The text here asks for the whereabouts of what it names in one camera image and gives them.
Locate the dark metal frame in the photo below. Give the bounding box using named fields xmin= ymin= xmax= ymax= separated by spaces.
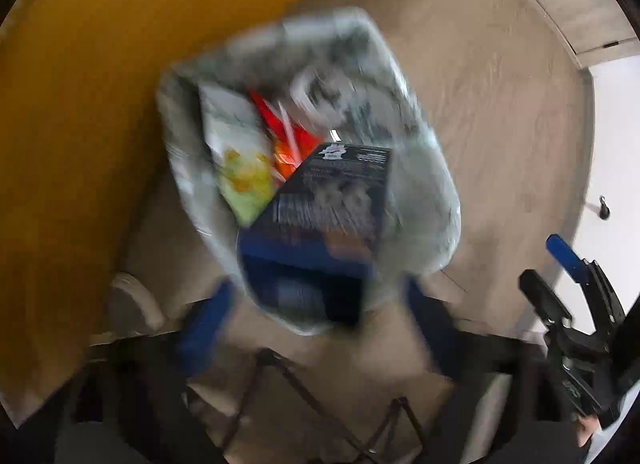
xmin=220 ymin=349 xmax=428 ymax=464

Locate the cream door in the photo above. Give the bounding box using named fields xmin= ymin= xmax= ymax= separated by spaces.
xmin=550 ymin=56 xmax=640 ymax=395

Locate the person's right hand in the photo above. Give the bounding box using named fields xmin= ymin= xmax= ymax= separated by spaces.
xmin=575 ymin=414 xmax=602 ymax=448

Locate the white green snack packet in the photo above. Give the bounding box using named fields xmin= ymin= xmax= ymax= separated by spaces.
xmin=199 ymin=84 xmax=277 ymax=226

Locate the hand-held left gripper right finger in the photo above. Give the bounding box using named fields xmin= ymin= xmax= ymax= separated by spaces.
xmin=404 ymin=274 xmax=557 ymax=464

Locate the white waste bin with liner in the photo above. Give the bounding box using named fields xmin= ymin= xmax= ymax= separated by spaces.
xmin=155 ymin=6 xmax=462 ymax=338

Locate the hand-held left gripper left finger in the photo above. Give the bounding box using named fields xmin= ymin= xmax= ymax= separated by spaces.
xmin=55 ymin=279 xmax=236 ymax=464

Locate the large red snack packet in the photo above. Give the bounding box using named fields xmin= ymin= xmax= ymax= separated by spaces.
xmin=249 ymin=89 xmax=322 ymax=181

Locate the blue cardboard box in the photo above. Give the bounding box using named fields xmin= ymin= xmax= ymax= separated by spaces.
xmin=237 ymin=143 xmax=394 ymax=326

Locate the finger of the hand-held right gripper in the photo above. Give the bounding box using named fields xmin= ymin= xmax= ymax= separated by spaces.
xmin=546 ymin=235 xmax=627 ymax=341
xmin=518 ymin=269 xmax=574 ymax=333

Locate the beige slipper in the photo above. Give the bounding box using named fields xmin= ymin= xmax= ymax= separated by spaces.
xmin=107 ymin=271 xmax=167 ymax=336

